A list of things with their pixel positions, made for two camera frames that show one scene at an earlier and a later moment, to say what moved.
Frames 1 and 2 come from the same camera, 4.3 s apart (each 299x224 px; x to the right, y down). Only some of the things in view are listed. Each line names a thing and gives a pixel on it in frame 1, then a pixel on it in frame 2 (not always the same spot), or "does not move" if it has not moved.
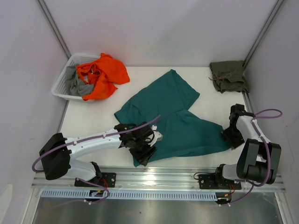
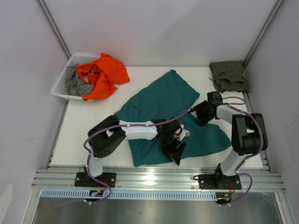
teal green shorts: [166, 104] does not move
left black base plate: [108, 180] does not move
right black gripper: [234, 142] -> [202, 121]
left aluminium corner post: [54, 28] does not move
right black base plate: [216, 181] does not move
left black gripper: [142, 157] -> [175, 154]
